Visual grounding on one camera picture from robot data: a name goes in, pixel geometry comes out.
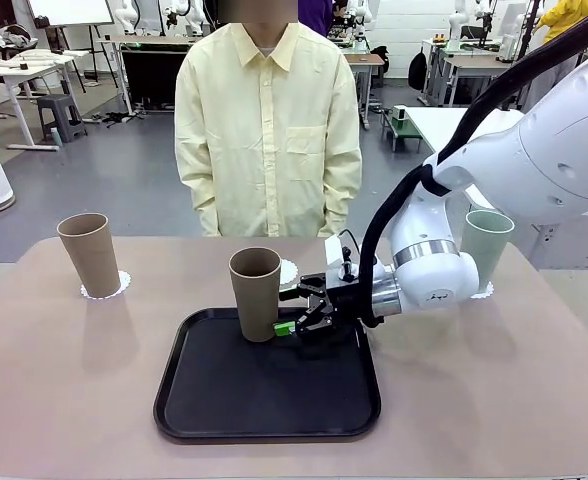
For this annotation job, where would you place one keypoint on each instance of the large white table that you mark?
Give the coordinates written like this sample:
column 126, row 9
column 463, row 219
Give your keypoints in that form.
column 439, row 130

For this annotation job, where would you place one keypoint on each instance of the white paper doily coaster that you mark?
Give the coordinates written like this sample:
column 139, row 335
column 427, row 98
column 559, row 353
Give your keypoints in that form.
column 485, row 292
column 289, row 272
column 125, row 285

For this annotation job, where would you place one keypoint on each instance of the black backpack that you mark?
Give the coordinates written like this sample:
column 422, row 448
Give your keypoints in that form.
column 417, row 70

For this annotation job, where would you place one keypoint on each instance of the person in purple top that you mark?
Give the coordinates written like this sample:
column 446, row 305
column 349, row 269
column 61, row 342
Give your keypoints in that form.
column 319, row 15

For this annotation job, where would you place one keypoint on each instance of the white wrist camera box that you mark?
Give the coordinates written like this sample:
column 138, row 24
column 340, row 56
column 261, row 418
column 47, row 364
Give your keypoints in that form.
column 334, row 255

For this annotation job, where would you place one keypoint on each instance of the background work desk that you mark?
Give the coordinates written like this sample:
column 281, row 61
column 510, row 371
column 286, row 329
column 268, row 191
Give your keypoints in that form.
column 474, row 62

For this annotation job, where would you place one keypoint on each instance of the person in yellow shirt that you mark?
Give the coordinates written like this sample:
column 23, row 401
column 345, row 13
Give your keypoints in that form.
column 269, row 125

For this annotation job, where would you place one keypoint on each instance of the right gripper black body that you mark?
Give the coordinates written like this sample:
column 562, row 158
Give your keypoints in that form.
column 345, row 306

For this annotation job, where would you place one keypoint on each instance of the person's left forearm yellow sleeve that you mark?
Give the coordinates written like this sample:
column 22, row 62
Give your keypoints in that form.
column 336, row 210

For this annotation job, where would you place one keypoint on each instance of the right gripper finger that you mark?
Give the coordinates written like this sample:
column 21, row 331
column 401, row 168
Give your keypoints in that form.
column 314, row 286
column 316, row 325

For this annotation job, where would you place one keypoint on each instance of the white work table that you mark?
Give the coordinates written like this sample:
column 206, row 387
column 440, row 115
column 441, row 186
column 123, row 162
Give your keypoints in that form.
column 4, row 72

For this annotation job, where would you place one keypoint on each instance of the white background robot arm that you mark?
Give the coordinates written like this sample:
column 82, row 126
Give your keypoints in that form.
column 456, row 25

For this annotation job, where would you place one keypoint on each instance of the brown tall cup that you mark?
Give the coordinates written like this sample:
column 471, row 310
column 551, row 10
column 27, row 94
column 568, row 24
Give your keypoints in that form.
column 256, row 300
column 91, row 255

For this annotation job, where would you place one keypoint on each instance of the black serving tray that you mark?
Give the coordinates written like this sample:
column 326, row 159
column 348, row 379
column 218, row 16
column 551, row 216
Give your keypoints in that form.
column 254, row 390

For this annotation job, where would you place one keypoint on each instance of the light green tall cup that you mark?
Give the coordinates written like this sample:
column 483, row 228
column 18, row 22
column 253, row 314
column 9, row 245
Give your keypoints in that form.
column 494, row 250

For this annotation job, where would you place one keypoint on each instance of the small white box device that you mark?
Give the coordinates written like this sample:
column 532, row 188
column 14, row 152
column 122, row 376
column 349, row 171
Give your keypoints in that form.
column 399, row 113

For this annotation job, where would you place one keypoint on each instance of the grey plastic stool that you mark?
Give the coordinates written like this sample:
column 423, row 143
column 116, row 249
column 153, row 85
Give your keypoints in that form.
column 61, row 110

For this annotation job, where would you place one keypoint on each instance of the whiteboard on easel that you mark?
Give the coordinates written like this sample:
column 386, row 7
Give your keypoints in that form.
column 69, row 10

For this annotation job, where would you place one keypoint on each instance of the person's right forearm yellow sleeve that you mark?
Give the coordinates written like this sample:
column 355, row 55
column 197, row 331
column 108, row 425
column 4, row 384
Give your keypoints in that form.
column 206, row 210

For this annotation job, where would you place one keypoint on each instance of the black tripod pole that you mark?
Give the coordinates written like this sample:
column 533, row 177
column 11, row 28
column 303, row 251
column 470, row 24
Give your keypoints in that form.
column 526, row 30

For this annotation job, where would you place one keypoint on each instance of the bottle on floor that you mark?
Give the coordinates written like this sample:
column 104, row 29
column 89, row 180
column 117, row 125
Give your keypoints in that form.
column 56, row 137

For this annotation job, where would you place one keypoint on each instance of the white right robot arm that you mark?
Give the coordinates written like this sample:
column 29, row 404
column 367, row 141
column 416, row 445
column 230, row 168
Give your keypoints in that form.
column 434, row 280

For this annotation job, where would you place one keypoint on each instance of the person in yellow jacket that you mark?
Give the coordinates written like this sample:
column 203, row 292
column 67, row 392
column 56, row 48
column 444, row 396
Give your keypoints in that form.
column 569, row 20

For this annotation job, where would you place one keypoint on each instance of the grey jacket pile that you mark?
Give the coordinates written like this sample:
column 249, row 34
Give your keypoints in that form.
column 9, row 36

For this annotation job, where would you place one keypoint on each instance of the black panelled desk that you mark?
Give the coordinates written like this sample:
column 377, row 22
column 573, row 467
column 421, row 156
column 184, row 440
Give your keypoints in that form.
column 149, row 75

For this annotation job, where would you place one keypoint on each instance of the green low bench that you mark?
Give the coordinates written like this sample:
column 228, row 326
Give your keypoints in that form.
column 406, row 131

